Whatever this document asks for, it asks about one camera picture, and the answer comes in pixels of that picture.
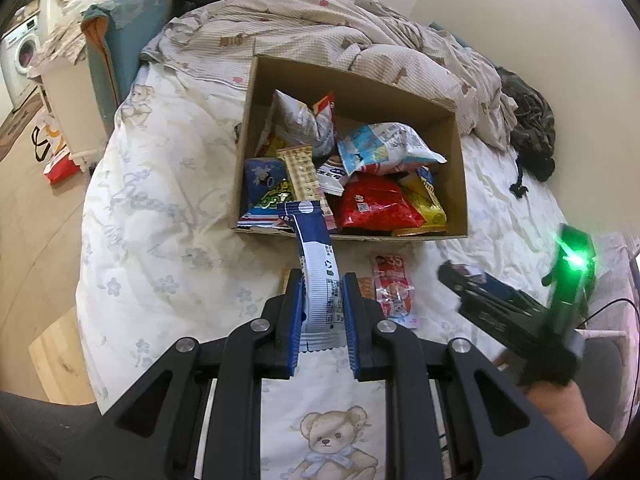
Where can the blue yellow snack packet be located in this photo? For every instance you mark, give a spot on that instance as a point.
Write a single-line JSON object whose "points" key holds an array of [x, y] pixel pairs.
{"points": [[426, 177]]}

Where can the brown rug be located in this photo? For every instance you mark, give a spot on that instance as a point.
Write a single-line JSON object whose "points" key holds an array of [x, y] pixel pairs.
{"points": [[17, 122]]}

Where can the brown cardboard box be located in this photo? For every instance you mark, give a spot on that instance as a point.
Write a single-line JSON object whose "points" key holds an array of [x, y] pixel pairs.
{"points": [[350, 95]]}

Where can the white washing machine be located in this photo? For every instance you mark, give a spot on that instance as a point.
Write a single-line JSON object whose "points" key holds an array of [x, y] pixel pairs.
{"points": [[20, 60]]}

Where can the beige striped comforter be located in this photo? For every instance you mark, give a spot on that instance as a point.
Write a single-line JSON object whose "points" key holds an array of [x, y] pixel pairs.
{"points": [[325, 25]]}

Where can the dark blue snack bag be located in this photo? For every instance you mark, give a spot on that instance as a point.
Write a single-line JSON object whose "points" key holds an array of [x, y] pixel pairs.
{"points": [[265, 190]]}

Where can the light blue white snack bag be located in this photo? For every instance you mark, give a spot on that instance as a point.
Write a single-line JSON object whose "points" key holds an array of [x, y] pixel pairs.
{"points": [[385, 147]]}

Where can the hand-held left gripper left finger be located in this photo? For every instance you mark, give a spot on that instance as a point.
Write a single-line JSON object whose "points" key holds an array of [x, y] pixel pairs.
{"points": [[295, 330]]}

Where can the orange snack packet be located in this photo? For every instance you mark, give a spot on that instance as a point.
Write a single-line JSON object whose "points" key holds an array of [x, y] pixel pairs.
{"points": [[366, 287]]}

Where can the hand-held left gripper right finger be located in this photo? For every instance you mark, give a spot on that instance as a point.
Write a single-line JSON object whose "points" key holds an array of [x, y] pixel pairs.
{"points": [[351, 330]]}

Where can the dark camouflage garment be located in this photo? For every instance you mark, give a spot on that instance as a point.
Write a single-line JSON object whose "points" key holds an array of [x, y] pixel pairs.
{"points": [[530, 110]]}

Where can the yellow snack bag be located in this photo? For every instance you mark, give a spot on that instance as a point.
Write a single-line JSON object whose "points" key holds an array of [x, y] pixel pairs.
{"points": [[427, 205]]}

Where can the person's right forearm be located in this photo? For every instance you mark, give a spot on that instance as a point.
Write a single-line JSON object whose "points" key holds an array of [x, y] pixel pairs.
{"points": [[565, 425]]}

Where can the grey clothing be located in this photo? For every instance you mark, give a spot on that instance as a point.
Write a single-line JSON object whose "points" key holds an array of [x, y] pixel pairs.
{"points": [[40, 440]]}

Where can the beige cracker packet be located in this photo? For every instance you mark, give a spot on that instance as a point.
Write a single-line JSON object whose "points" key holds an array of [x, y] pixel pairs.
{"points": [[305, 180]]}

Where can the white grey snack bag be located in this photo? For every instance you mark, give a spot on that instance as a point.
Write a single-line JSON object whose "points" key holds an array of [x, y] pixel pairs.
{"points": [[300, 120]]}

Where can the white orange bag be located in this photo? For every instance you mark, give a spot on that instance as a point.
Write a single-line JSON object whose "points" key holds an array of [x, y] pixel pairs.
{"points": [[50, 137]]}

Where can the white cabinet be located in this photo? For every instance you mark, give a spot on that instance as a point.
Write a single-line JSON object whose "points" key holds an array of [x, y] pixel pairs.
{"points": [[70, 100]]}

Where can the red snack bag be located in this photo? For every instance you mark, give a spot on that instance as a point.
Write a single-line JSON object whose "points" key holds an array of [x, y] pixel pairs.
{"points": [[375, 205]]}

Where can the red white snack packet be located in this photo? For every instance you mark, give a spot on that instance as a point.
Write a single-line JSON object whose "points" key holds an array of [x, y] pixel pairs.
{"points": [[395, 290]]}

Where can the red white striped packet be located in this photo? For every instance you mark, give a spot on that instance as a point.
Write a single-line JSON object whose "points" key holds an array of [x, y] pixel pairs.
{"points": [[325, 105]]}

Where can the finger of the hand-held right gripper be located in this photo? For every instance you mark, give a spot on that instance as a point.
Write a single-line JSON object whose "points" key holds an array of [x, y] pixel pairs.
{"points": [[465, 280], [495, 322]]}

